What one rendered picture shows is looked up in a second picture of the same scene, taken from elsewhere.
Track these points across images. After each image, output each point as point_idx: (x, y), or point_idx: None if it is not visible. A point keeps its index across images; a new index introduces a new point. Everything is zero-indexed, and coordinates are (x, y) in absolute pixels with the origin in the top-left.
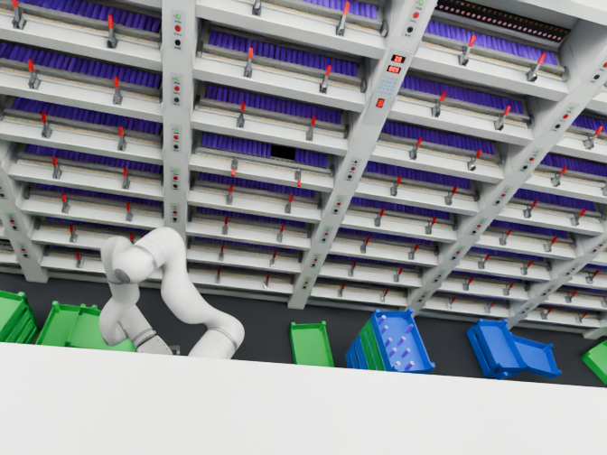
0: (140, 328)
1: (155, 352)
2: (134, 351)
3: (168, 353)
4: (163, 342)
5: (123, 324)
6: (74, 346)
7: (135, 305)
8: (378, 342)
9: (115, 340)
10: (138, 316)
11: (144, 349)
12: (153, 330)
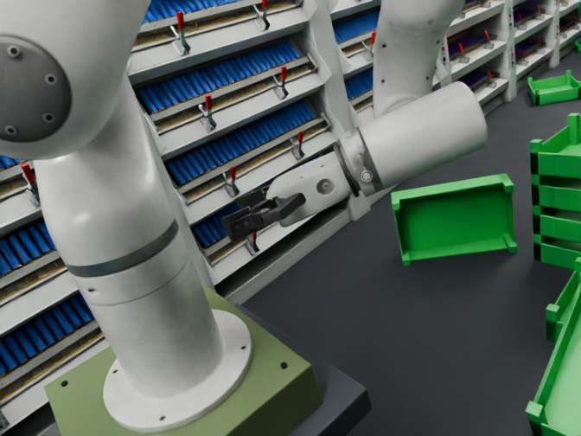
0: (370, 122)
1: (297, 170)
2: (552, 428)
3: (275, 189)
4: (308, 176)
5: (402, 101)
6: (577, 291)
7: (464, 112)
8: None
9: (373, 113)
10: (411, 112)
11: (321, 157)
12: (358, 156)
